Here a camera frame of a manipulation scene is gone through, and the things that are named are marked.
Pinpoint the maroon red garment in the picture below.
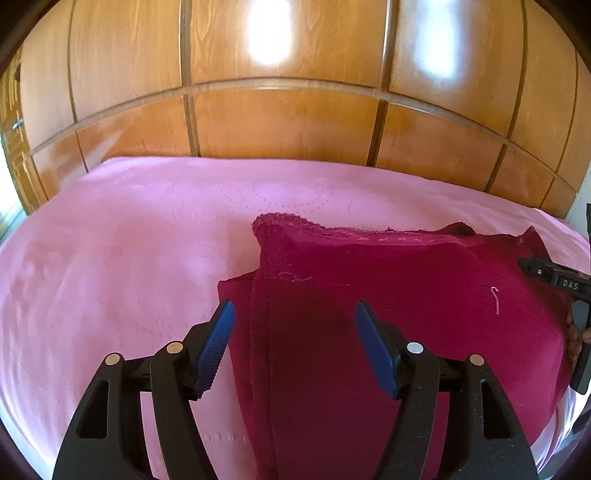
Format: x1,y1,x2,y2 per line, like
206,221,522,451
218,214,571,479

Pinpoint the person's right hand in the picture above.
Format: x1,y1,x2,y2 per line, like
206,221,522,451
566,312,591,364

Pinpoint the pink bed sheet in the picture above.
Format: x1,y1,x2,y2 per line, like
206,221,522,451
1,157,589,479

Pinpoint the wooden panelled headboard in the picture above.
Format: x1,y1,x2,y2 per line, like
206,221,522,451
1,1,590,218

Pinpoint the carved wooden wardrobe door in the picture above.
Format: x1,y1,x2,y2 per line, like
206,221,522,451
1,48,47,214

